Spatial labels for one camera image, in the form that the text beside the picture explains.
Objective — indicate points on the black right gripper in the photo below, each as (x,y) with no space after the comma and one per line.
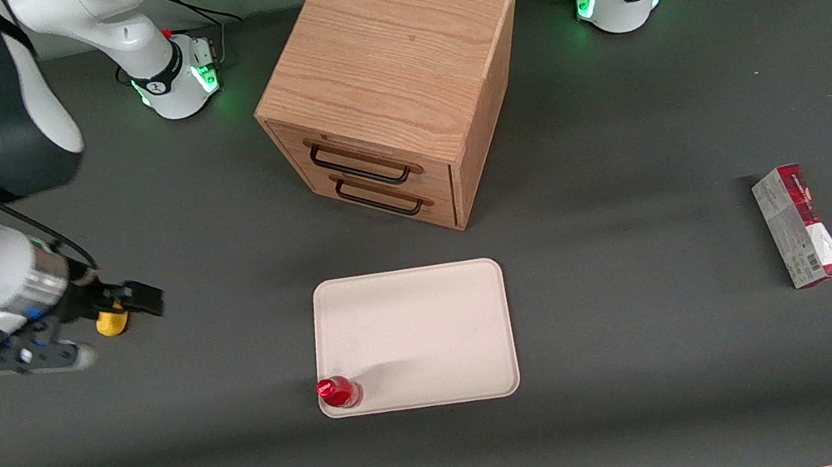
(86,295)

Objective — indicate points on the red coke bottle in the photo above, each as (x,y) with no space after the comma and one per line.
(339,392)

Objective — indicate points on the cream plastic tray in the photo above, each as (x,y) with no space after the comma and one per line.
(423,325)

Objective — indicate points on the yellow toy lemon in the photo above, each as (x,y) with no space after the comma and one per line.
(112,325)

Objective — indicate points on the red and grey carton box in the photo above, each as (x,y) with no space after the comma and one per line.
(799,224)

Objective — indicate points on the wooden two-drawer cabinet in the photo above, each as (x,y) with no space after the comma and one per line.
(387,61)

